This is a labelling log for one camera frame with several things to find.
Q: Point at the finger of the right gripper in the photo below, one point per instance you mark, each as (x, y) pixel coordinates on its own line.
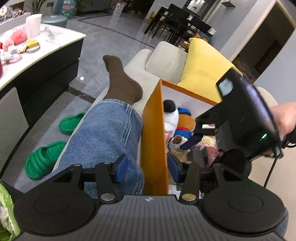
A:
(192, 141)

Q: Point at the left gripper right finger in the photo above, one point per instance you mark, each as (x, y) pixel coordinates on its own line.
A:
(187, 174)

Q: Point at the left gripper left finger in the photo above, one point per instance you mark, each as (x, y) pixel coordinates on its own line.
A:
(108, 174)

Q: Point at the orange cardboard box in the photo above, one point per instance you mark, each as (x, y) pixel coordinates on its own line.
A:
(153, 154)

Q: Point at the white pink crochet bunny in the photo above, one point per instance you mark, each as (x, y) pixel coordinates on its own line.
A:
(207, 141)

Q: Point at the dark grey small box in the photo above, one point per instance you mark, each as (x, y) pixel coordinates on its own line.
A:
(198, 156)

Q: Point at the person right hand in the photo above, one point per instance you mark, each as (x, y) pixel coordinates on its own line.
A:
(284, 116)

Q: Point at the brown sailor bear plush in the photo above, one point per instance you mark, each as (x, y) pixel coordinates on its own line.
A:
(184, 130)

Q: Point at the white black plush dog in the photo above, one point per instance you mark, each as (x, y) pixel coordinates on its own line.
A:
(171, 116)

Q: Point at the blue jeans leg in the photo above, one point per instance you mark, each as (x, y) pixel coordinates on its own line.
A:
(111, 128)

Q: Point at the green slipper far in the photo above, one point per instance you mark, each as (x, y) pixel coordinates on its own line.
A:
(67, 125)

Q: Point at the green slipper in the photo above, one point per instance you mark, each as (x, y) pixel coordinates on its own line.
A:
(42, 161)
(67, 125)

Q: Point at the yellow cushion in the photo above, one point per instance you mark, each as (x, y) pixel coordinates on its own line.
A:
(204, 66)

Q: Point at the green slipper near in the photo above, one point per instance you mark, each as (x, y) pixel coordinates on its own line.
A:
(42, 161)

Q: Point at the brown sock foot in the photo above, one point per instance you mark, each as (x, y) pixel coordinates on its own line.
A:
(121, 86)

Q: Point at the black dining table set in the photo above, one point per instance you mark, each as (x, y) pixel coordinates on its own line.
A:
(180, 26)

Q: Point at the marble top coffee table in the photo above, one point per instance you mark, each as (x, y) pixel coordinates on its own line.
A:
(30, 86)

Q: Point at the yellow toy on plate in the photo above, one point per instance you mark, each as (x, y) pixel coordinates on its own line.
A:
(31, 46)

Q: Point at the grey round stool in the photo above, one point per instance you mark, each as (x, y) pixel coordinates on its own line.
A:
(56, 20)

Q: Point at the pink plush toy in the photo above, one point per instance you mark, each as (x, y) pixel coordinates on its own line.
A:
(19, 36)

